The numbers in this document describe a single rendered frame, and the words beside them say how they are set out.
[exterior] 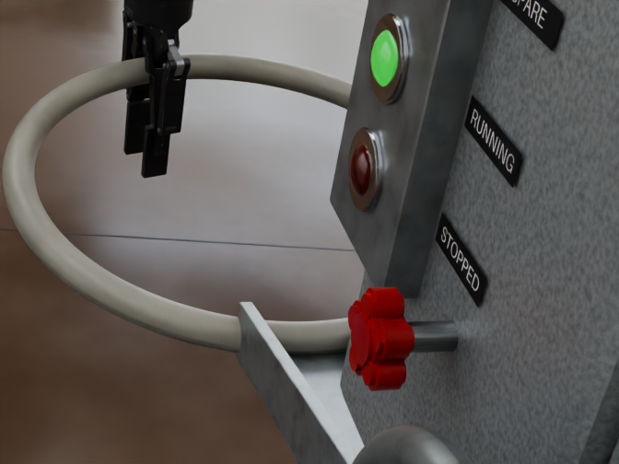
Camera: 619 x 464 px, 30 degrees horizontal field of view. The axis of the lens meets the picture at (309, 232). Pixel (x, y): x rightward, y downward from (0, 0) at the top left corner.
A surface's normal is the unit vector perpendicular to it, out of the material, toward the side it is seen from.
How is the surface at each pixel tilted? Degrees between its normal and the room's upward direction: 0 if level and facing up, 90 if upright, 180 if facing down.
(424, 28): 90
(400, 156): 90
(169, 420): 0
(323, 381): 15
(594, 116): 90
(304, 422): 90
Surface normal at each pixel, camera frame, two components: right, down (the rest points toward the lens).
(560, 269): -0.95, 0.00
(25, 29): 0.16, -0.84
